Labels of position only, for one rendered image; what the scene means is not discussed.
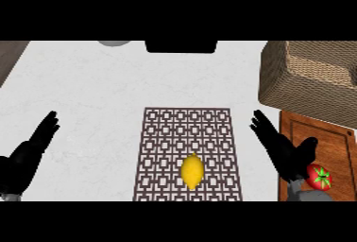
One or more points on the brown patterned placemat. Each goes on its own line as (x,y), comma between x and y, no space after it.
(188,151)

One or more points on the yellow lemon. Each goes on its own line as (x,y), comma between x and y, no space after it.
(193,170)

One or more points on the red tomato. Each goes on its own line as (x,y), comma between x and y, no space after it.
(319,177)

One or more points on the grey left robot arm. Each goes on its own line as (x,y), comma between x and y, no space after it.
(11,197)

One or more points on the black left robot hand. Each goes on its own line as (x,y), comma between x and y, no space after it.
(29,154)

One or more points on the grey round object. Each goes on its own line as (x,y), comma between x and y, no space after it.
(114,43)

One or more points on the brown wooden cutting board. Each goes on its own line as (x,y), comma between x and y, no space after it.
(330,151)

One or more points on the tan wicker basket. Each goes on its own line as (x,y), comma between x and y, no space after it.
(311,78)

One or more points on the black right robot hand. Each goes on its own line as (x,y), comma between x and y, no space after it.
(284,148)

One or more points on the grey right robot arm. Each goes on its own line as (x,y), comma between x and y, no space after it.
(305,193)

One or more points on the black appliance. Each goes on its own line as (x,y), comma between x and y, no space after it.
(182,46)

